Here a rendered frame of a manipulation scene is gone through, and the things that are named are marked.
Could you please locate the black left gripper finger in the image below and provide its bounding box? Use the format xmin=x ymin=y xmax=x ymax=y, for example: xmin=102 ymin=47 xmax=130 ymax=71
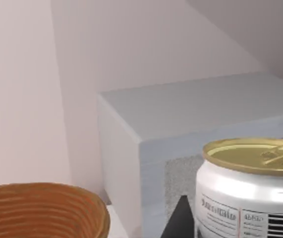
xmin=160 ymin=195 xmax=198 ymax=238

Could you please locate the grey cabinet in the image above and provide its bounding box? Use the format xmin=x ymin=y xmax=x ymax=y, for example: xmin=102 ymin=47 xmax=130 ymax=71
xmin=97 ymin=71 xmax=283 ymax=238

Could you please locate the silver can with gold lid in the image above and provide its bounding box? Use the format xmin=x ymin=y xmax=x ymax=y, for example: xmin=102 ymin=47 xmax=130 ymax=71
xmin=195 ymin=137 xmax=283 ymax=238

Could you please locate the woven orange basket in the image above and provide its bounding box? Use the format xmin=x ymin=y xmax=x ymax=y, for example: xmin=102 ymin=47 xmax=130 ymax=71
xmin=0 ymin=182 xmax=111 ymax=238

